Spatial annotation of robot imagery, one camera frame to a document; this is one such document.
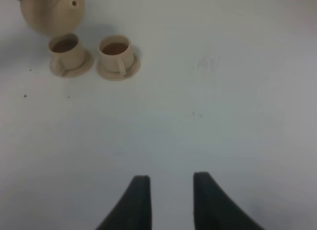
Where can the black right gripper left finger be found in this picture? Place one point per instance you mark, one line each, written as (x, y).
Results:
(133, 210)

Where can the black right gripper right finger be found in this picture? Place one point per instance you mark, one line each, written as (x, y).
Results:
(214, 209)

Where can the beige teapot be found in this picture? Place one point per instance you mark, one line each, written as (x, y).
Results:
(53, 17)

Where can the beige right cup saucer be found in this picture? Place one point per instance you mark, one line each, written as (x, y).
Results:
(112, 76)

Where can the beige cup saucer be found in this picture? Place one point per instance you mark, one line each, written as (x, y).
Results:
(112, 76)
(81, 66)

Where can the beige left cup saucer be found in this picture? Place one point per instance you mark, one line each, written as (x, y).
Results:
(81, 66)

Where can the beige right teacup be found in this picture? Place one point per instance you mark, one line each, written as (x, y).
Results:
(116, 54)

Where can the beige teacup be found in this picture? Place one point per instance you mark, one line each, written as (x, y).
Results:
(116, 54)
(67, 54)

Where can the beige left teacup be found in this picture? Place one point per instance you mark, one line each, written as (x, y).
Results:
(67, 54)

